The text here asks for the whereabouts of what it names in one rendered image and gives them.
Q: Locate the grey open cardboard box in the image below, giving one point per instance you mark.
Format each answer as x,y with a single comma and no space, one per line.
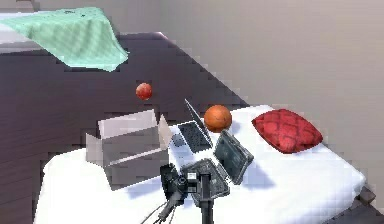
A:
133,150

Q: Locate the small red ball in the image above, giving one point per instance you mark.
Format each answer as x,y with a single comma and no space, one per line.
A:
144,91

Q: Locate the white bed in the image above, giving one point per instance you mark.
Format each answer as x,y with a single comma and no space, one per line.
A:
293,180

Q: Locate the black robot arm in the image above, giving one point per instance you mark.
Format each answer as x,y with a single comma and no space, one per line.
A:
206,203

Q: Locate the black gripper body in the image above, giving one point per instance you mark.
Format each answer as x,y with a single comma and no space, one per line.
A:
173,185

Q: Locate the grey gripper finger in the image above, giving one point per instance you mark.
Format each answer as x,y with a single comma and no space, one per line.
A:
172,216
154,213

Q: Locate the orange basketball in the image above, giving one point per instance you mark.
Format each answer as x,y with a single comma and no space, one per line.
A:
217,118

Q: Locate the red quilted pillow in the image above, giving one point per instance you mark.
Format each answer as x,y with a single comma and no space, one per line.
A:
288,130

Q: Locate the mint green cloth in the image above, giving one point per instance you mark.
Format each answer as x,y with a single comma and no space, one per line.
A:
75,36

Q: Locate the silver open laptop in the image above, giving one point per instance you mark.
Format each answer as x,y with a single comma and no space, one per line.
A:
194,136

